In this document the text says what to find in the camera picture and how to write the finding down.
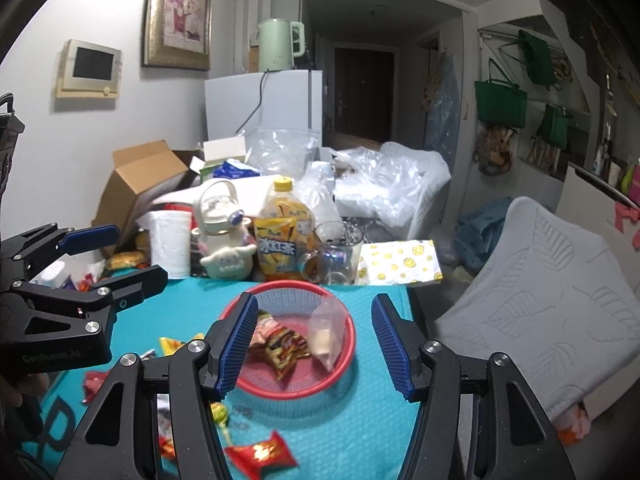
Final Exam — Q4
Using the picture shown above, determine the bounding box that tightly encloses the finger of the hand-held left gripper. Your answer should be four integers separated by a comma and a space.
10, 265, 169, 335
0, 222, 122, 281

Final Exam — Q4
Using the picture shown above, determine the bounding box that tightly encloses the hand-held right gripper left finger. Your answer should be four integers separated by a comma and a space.
55, 292, 259, 480

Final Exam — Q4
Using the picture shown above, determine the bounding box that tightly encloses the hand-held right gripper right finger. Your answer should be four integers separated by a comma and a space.
370, 293, 577, 480

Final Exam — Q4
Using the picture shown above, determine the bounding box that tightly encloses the red white snack packet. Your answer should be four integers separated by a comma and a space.
67, 270, 108, 293

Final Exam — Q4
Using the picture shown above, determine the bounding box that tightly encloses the red plastic mesh basket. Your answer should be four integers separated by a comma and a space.
220, 281, 357, 401

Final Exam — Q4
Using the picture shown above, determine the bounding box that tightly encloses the yellow noodle packet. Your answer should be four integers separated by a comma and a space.
107, 251, 151, 271

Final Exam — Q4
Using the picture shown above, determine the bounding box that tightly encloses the pink snack packet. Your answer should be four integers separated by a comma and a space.
250, 310, 281, 348

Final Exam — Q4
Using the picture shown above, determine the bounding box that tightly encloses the brown snack packet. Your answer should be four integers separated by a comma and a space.
262, 330, 313, 382

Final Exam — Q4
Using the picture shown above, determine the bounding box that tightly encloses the white paper towel roll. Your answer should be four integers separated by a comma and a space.
136, 210, 193, 279

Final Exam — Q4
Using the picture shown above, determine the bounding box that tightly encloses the small red candy wrapper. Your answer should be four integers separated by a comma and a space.
82, 370, 108, 406

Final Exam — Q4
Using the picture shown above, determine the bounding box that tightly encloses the yellow orange snack packet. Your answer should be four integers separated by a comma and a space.
159, 335, 188, 358

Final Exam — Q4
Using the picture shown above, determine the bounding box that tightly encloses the yellow lollipop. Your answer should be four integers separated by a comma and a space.
209, 401, 236, 446

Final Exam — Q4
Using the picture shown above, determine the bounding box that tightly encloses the clear plastic snack bag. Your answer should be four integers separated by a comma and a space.
307, 295, 349, 373

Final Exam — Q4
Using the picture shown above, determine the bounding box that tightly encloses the open cardboard box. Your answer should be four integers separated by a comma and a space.
92, 140, 206, 258

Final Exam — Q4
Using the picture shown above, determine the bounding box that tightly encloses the teal table mat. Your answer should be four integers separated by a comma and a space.
35, 280, 426, 480

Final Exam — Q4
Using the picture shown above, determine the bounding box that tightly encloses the cream cartoon water bottle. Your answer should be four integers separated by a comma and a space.
191, 180, 256, 281

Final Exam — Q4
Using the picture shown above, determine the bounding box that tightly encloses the smiley print paper box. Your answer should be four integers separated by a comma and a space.
356, 239, 443, 286

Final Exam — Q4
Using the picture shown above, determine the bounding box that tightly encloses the red candy packet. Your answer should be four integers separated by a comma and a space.
223, 430, 300, 479

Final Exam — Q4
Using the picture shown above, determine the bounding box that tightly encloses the yellow iced tea bottle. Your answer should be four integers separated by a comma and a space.
252, 177, 318, 282

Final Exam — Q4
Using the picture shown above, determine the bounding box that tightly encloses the clear glass mug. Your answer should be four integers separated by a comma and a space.
300, 221, 364, 286

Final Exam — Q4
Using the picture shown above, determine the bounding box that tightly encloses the blue cloth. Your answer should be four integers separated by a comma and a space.
455, 197, 513, 273

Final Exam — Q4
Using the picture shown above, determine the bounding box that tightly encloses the grey embossed chair cushion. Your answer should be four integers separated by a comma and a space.
432, 196, 632, 421

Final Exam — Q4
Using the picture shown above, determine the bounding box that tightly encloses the blue white packet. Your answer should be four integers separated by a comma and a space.
212, 159, 261, 181

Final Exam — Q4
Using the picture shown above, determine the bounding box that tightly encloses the small white carton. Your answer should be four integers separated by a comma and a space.
202, 136, 248, 171

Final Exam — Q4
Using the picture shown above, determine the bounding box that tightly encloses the clear plastic bags pile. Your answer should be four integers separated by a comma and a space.
320, 141, 453, 241

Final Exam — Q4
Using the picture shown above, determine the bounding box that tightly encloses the orange white plastic bag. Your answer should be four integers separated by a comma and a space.
555, 402, 593, 446

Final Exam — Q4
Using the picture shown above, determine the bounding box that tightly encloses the clear zip plastic bag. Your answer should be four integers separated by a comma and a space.
245, 129, 321, 181

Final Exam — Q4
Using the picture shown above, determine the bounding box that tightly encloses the patterned woven bag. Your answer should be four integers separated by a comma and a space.
477, 125, 516, 176

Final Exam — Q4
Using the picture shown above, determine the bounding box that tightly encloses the white mini fridge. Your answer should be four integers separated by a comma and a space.
204, 69, 323, 148

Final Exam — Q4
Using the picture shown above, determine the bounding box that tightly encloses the white board pink print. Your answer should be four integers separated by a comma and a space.
557, 167, 640, 261

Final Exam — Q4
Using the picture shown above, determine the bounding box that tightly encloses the gold framed picture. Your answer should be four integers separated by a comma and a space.
141, 0, 214, 72

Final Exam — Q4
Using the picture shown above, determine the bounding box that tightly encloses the hanging clear plastic cover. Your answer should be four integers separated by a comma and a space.
424, 52, 463, 148

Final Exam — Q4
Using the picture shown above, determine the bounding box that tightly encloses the green electric kettle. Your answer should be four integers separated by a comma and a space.
256, 18, 306, 73

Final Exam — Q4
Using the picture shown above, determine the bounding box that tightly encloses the dark brown door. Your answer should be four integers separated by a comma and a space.
334, 46, 396, 143

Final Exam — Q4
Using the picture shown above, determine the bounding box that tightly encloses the large green tote bag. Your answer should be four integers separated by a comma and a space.
474, 59, 528, 128

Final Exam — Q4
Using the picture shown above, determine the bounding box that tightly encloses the wall intercom panel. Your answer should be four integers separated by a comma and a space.
55, 39, 123, 100

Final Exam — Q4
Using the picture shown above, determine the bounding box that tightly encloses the black kettle cable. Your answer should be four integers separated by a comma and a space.
234, 71, 268, 137

